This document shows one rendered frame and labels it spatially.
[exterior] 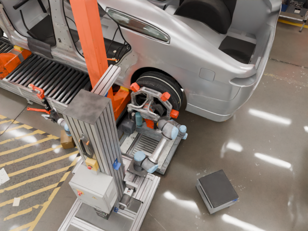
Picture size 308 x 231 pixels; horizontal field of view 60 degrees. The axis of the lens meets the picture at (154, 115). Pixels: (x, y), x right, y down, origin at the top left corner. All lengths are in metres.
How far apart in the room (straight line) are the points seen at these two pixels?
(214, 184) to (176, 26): 1.92
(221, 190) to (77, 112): 2.17
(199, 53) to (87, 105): 1.38
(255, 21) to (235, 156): 2.03
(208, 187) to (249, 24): 2.53
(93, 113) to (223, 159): 2.58
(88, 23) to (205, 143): 2.50
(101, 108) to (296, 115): 3.67
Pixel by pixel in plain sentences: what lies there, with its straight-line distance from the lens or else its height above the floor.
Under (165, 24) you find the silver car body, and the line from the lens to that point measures 2.93.
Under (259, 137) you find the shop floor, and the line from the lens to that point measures 4.44.
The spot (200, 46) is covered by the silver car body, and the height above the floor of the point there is 1.73.
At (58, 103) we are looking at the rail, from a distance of 4.24.
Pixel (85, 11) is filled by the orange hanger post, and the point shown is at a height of 2.22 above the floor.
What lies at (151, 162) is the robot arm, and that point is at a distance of 2.73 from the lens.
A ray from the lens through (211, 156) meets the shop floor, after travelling 4.05.
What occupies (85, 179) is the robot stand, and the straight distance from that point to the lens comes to 2.54.
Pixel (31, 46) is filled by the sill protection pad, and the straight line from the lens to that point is 4.49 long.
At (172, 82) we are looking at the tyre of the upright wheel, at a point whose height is 1.12.
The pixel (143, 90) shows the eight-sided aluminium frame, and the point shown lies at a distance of 3.20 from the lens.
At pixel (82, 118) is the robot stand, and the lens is 1.88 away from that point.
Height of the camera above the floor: 3.51
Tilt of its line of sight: 54 degrees down
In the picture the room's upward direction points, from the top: 1 degrees clockwise
